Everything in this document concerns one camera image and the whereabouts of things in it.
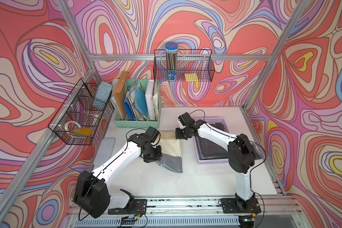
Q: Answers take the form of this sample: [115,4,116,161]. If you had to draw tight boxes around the black wire basket back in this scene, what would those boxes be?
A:
[154,48,215,82]

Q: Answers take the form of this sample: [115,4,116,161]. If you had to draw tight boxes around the grey blue sponge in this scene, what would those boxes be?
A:
[92,81,113,109]

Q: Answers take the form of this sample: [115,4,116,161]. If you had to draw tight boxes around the purple plastic basket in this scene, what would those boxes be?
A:
[192,116,263,165]

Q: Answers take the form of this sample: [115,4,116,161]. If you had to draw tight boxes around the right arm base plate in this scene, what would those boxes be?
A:
[219,197,261,214]

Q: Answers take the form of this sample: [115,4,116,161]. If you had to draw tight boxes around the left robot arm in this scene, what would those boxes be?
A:
[73,127,162,219]

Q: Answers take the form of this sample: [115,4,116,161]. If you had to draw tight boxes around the green file organizer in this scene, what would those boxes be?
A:
[115,79,161,129]

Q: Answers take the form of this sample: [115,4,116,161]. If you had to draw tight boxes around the light blue pencil case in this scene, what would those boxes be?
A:
[93,137,116,168]

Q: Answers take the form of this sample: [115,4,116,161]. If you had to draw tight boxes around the dark grid pillowcase back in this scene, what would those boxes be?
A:
[194,118,257,164]

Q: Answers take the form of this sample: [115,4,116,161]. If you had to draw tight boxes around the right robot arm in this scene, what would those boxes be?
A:
[175,112,257,205]

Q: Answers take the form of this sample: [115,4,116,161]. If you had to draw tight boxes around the blue pencil tube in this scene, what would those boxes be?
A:
[165,42,178,81]

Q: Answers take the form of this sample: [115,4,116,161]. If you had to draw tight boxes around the yellow sticky notes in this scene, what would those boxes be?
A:
[184,73,199,82]

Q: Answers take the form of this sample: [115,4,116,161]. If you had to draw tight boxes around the black wire basket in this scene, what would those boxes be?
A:
[48,79,112,145]
[154,48,215,82]

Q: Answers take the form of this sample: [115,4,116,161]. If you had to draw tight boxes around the black wire basket left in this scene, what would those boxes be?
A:
[48,79,112,145]

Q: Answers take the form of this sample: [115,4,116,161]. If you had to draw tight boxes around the beige grey pillowcase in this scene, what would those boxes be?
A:
[157,131,183,173]

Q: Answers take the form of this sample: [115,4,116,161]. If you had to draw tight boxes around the yellow pad in basket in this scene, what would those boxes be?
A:
[71,127,93,137]

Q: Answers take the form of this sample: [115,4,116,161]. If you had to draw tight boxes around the white tape roll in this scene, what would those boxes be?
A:
[65,121,81,132]

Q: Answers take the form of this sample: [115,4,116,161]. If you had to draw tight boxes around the blue folder in organizer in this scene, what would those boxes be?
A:
[123,97,136,121]

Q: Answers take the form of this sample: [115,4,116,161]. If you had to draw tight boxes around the white binder in organizer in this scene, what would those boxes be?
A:
[145,79,156,121]

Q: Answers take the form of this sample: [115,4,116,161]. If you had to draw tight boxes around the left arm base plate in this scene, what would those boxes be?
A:
[107,199,147,215]

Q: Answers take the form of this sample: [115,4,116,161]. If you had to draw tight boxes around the brown envelope folder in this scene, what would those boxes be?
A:
[113,71,128,120]

